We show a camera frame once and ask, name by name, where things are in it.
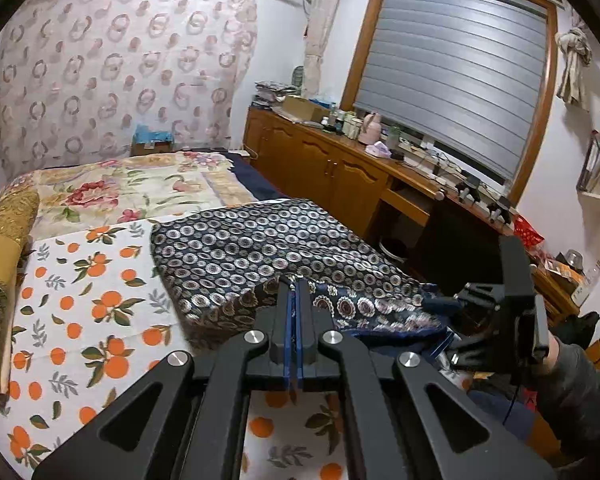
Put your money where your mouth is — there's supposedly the floral bed blanket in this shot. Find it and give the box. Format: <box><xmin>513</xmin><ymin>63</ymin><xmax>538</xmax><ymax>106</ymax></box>
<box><xmin>0</xmin><ymin>150</ymin><xmax>255</xmax><ymax>242</ymax></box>

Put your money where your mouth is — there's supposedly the round waste bin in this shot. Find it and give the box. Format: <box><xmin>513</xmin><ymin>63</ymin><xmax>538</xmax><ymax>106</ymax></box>
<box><xmin>379</xmin><ymin>237</ymin><xmax>409</xmax><ymax>264</ymax></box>

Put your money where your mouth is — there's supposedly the navy blue blanket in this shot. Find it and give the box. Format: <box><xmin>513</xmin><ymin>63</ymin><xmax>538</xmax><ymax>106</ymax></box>
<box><xmin>227</xmin><ymin>152</ymin><xmax>287</xmax><ymax>207</ymax></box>

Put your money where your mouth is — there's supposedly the grey window blind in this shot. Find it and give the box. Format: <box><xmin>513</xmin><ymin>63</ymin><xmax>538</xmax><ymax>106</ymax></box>
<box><xmin>352</xmin><ymin>0</ymin><xmax>551</xmax><ymax>182</ymax></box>

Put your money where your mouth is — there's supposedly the wooden window frame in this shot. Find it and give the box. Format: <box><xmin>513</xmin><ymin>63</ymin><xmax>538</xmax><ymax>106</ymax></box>
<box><xmin>340</xmin><ymin>0</ymin><xmax>561</xmax><ymax>207</ymax></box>

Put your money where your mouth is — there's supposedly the stack of papers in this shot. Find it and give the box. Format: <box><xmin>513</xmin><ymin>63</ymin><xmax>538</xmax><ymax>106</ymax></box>
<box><xmin>252</xmin><ymin>80</ymin><xmax>299</xmax><ymax>109</ymax></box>

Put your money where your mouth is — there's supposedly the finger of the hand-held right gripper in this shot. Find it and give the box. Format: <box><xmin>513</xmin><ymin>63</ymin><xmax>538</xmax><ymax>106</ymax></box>
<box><xmin>431</xmin><ymin>332</ymin><xmax>512</xmax><ymax>374</ymax></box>
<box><xmin>454</xmin><ymin>282</ymin><xmax>505</xmax><ymax>322</ymax></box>

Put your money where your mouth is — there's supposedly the orange fruit print sheet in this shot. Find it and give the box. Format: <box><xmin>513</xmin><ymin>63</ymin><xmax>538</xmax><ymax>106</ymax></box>
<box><xmin>0</xmin><ymin>215</ymin><xmax>361</xmax><ymax>480</ymax></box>

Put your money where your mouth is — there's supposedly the navy circle-patterned satin garment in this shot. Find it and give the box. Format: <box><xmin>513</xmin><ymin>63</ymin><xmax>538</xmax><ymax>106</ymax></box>
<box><xmin>150</xmin><ymin>198</ymin><xmax>462</xmax><ymax>357</ymax></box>

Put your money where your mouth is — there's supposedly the pink kettle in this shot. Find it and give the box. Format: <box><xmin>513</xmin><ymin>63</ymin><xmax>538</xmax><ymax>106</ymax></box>
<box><xmin>358</xmin><ymin>112</ymin><xmax>383</xmax><ymax>145</ymax></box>

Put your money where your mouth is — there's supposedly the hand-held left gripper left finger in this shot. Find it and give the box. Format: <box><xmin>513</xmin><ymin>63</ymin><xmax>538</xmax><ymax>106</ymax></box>
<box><xmin>32</xmin><ymin>275</ymin><xmax>296</xmax><ymax>480</ymax></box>

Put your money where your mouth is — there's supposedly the small brown box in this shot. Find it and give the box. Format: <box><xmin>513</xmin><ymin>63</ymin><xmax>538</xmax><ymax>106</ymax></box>
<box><xmin>131</xmin><ymin>141</ymin><xmax>174</xmax><ymax>158</ymax></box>

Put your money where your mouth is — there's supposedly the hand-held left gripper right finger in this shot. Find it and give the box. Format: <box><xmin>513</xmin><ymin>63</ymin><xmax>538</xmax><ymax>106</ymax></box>
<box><xmin>296</xmin><ymin>277</ymin><xmax>561</xmax><ymax>480</ymax></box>

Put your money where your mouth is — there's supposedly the hanging beige cloth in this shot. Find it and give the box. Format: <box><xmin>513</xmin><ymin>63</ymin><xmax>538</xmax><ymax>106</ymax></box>
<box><xmin>555</xmin><ymin>27</ymin><xmax>594</xmax><ymax>112</ymax></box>

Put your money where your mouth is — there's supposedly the pale lace curtain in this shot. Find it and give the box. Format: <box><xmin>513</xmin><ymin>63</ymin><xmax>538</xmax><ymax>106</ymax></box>
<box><xmin>302</xmin><ymin>0</ymin><xmax>349</xmax><ymax>107</ymax></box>

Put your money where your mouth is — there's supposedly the red bag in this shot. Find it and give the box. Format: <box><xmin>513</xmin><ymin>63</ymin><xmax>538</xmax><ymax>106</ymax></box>
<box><xmin>512</xmin><ymin>215</ymin><xmax>546</xmax><ymax>249</ymax></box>

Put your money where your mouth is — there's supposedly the long wooden cabinet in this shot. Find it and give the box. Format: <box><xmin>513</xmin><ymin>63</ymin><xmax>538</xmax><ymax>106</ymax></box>
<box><xmin>242</xmin><ymin>105</ymin><xmax>583</xmax><ymax>322</ymax></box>

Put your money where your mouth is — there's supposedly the person's right forearm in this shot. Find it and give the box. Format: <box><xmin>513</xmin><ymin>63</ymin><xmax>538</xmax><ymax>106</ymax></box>
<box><xmin>532</xmin><ymin>337</ymin><xmax>600</xmax><ymax>467</ymax></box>

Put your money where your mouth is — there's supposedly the ring-patterned wall cloth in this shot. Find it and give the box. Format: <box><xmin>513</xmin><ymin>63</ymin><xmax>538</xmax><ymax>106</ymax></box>
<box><xmin>0</xmin><ymin>0</ymin><xmax>259</xmax><ymax>186</ymax></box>

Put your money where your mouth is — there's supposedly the blue plastic bag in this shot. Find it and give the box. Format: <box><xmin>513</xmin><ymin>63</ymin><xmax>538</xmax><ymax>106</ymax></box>
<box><xmin>132</xmin><ymin>124</ymin><xmax>174</xmax><ymax>145</ymax></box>

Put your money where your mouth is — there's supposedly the yellow patterned pillow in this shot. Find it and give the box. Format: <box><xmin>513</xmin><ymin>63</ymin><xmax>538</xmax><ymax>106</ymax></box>
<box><xmin>0</xmin><ymin>187</ymin><xmax>41</xmax><ymax>397</ymax></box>

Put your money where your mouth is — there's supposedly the open cardboard box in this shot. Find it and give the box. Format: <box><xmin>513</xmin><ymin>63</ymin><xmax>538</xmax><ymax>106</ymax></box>
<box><xmin>281</xmin><ymin>95</ymin><xmax>327</xmax><ymax>122</ymax></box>

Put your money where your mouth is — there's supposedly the black chair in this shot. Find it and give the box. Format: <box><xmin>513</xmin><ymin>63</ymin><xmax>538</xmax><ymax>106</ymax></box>
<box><xmin>414</xmin><ymin>200</ymin><xmax>512</xmax><ymax>297</ymax></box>

